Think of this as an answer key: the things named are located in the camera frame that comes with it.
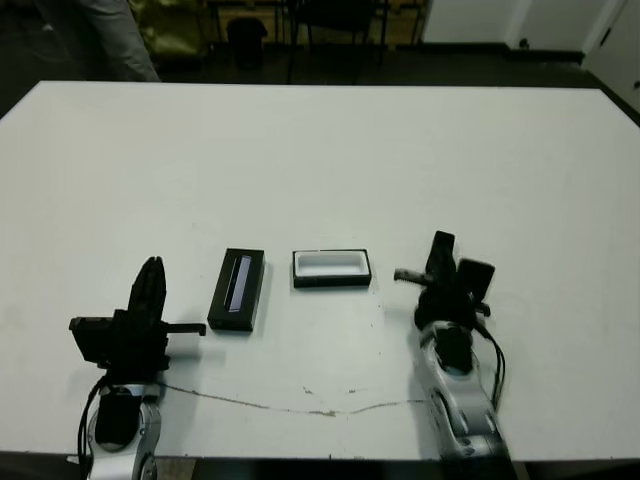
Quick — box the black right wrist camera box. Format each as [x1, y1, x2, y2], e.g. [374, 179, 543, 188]
[457, 258, 497, 305]

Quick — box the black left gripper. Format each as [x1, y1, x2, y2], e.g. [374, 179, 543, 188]
[102, 256, 208, 385]

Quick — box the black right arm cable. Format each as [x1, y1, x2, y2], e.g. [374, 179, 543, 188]
[472, 319, 507, 406]

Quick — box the black waste bin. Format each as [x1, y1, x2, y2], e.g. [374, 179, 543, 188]
[227, 17, 269, 71]

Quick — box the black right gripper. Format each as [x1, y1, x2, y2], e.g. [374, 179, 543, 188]
[393, 249, 492, 330]

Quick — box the black box lid with strip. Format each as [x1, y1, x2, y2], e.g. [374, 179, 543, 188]
[207, 247, 266, 331]

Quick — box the black box base white liner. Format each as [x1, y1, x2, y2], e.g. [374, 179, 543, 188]
[292, 247, 372, 290]

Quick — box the black metal chair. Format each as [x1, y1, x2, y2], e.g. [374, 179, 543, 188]
[284, 0, 391, 84]

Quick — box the person in grey trousers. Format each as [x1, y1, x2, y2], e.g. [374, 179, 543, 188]
[29, 0, 162, 84]

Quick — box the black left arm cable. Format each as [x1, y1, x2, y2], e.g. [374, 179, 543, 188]
[77, 377, 109, 469]

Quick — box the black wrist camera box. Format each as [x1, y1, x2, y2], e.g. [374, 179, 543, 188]
[68, 315, 117, 367]
[457, 258, 497, 305]

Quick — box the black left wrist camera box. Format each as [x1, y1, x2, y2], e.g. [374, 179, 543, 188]
[68, 315, 117, 367]

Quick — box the yellow green bag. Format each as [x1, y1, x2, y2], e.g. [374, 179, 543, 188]
[134, 0, 211, 59]

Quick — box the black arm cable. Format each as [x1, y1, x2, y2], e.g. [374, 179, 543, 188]
[77, 377, 109, 469]
[472, 319, 507, 406]

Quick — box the white cabinet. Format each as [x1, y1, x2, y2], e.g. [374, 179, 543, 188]
[582, 0, 640, 126]

